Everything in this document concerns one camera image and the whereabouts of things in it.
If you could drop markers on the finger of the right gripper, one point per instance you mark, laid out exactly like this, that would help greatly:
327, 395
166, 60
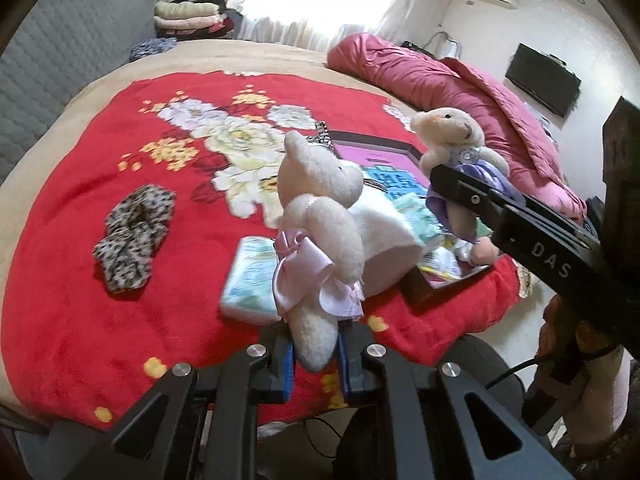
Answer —
478, 187

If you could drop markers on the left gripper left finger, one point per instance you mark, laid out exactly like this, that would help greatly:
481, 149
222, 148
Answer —
198, 422

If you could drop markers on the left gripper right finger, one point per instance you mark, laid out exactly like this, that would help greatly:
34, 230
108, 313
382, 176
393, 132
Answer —
414, 421

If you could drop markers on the teddy bear purple dress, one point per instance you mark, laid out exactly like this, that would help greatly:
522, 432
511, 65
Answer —
453, 138

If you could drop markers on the green tissue pack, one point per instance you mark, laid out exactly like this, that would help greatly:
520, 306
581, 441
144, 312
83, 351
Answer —
247, 294
423, 223

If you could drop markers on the teddy bear pink dress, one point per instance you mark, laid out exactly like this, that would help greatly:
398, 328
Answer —
340, 242

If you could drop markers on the leopard print scrunchie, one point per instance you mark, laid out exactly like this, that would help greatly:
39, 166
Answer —
134, 231

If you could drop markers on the person's hand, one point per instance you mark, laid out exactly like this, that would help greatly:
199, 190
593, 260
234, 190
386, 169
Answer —
586, 375

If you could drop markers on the yellow white tube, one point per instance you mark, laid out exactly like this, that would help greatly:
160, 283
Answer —
450, 262

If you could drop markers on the pink red quilt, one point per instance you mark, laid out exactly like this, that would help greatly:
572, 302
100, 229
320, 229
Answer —
510, 128

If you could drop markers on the red floral blanket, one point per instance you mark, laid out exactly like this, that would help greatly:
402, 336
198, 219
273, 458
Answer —
74, 350

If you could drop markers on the stack of folded blankets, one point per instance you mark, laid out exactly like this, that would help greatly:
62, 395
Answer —
192, 20

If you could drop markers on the blue patterned cloth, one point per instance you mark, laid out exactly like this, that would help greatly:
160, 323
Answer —
150, 47

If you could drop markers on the grey quilted headboard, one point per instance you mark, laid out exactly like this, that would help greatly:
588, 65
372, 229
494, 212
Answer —
61, 47

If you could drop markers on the black wall television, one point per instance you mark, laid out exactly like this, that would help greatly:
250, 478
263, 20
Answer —
544, 79

